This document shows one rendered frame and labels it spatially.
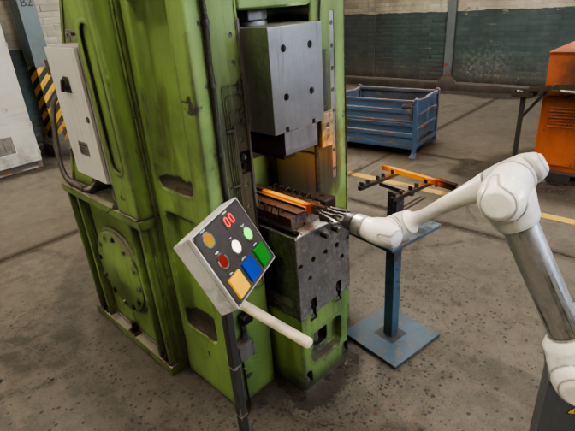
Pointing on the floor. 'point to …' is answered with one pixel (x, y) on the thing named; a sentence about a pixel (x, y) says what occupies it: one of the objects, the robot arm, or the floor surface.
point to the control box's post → (235, 371)
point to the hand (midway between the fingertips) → (317, 209)
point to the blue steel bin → (392, 116)
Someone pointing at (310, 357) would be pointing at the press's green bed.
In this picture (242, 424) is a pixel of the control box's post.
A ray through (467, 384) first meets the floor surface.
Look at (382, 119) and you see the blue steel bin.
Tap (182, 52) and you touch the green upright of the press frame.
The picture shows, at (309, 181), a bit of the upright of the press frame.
